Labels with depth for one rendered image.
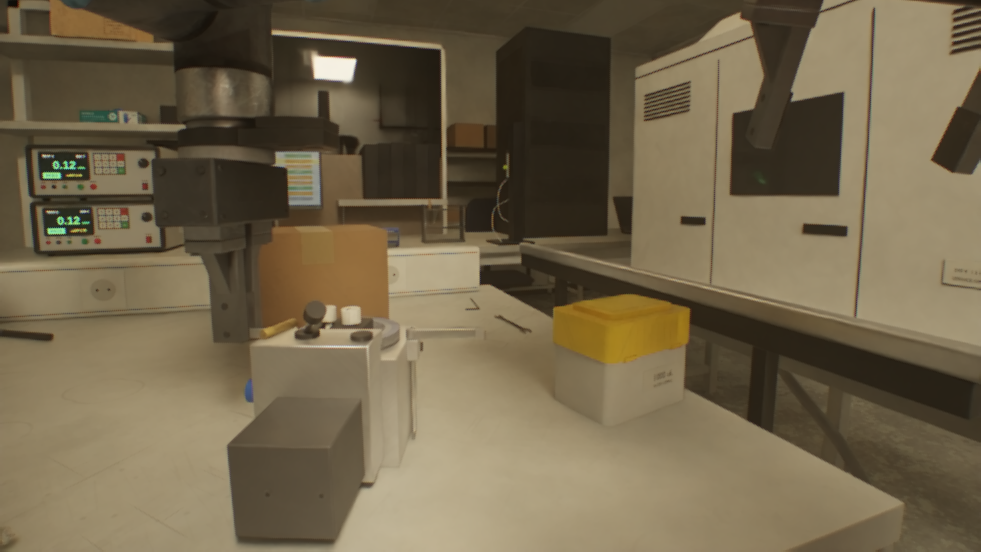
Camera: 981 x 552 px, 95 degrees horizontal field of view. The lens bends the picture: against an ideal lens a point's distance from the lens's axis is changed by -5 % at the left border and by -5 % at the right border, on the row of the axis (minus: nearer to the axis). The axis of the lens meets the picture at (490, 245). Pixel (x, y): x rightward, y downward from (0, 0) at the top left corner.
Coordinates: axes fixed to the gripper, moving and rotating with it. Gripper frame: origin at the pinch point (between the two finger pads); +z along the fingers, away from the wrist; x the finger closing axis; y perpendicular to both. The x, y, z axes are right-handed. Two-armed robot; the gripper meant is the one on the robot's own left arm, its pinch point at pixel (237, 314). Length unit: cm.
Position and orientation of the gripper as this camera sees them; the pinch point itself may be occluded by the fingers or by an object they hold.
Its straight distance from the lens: 47.4
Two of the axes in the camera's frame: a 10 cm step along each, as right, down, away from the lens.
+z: 0.0, 9.9, 1.0
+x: 0.0, 1.0, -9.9
